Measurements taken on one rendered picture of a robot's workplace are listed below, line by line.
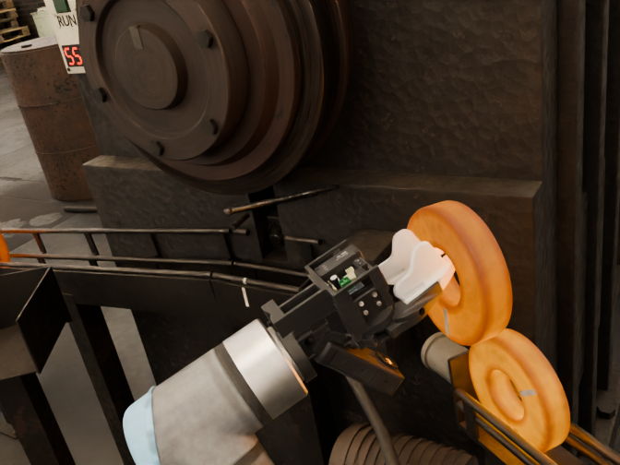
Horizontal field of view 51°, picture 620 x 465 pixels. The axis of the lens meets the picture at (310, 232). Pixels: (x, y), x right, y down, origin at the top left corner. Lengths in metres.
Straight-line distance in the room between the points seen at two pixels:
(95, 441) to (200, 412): 1.50
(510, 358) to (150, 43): 0.62
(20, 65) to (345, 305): 3.43
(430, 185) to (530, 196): 0.15
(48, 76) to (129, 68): 2.88
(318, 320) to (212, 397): 0.12
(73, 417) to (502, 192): 1.62
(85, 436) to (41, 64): 2.28
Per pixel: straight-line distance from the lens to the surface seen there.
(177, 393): 0.63
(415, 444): 1.05
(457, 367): 0.91
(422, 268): 0.66
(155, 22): 0.96
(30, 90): 3.94
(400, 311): 0.65
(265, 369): 0.61
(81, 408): 2.26
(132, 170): 1.38
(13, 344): 1.46
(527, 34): 0.95
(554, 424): 0.82
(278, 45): 0.91
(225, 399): 0.61
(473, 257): 0.64
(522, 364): 0.80
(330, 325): 0.65
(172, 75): 0.94
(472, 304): 0.67
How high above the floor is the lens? 1.27
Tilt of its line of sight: 26 degrees down
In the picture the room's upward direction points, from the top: 11 degrees counter-clockwise
